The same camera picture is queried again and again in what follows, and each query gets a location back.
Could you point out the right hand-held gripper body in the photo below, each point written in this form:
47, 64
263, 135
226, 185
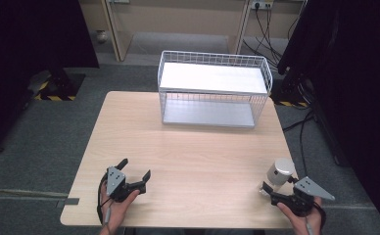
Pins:
304, 196

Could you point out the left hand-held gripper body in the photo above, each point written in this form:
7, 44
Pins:
115, 182

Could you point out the silver cylindrical bottle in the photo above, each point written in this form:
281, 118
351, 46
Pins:
278, 173

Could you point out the person's right hand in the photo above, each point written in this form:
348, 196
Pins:
300, 223

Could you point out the person's left hand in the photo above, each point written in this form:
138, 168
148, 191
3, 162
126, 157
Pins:
118, 210

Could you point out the grey floor tape strip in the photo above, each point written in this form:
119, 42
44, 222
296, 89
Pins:
69, 202

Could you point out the black stand base striped tape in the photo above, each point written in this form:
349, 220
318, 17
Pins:
291, 93
60, 86

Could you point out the black curtain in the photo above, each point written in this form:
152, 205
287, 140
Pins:
21, 65
357, 98

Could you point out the small grey round caster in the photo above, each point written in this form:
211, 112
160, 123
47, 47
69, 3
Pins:
102, 36

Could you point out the white power strip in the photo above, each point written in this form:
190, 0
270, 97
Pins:
262, 4

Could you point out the beige desk frame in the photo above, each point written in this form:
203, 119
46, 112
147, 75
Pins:
122, 39

